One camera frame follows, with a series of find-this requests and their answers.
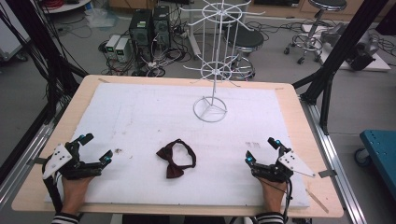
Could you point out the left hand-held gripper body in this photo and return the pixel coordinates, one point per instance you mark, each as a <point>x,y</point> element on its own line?
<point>57,160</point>

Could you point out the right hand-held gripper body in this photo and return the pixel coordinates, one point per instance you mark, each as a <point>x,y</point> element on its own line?
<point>291,161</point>

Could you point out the dark red bow tie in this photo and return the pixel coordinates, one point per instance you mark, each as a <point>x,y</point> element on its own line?
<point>174,169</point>

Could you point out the person's left hand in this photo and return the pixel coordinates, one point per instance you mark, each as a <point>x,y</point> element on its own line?
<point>73,194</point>

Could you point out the person's right hand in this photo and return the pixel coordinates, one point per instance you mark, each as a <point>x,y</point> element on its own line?
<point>274,196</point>

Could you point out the grey tape piece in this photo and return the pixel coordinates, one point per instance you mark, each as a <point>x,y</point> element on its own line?
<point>37,160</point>
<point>327,173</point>

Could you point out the thin wooden stick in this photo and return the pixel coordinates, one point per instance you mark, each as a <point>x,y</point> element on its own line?
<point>317,201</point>

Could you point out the white foam mat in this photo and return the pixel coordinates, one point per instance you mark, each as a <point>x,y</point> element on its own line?
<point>149,124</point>

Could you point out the blue cart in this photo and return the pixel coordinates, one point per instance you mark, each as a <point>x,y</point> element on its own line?
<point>381,152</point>

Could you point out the white power supply unit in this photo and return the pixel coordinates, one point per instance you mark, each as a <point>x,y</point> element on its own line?
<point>112,46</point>
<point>122,50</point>

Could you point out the black round stool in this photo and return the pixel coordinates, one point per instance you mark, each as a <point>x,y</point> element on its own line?
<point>249,40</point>

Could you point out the chrome stool with wheels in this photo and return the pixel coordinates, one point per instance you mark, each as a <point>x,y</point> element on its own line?
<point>311,37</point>

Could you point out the black computer tower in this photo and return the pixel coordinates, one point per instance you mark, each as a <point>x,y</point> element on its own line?
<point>140,29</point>
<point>162,26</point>

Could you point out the clear plastic bag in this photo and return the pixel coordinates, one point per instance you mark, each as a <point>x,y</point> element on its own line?
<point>101,17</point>

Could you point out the grey machine on white board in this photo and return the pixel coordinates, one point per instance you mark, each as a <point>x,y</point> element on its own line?
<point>361,49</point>

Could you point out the white cabinet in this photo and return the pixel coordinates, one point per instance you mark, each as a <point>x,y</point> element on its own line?
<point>12,28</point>

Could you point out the white round table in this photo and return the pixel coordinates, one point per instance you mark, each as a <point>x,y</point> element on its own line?
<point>67,5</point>

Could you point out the aluminium rail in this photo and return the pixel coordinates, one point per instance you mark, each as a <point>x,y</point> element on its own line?
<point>339,168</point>
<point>21,158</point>

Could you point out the black metal frame post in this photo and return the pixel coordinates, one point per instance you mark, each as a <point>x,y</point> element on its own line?
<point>339,53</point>
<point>46,53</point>

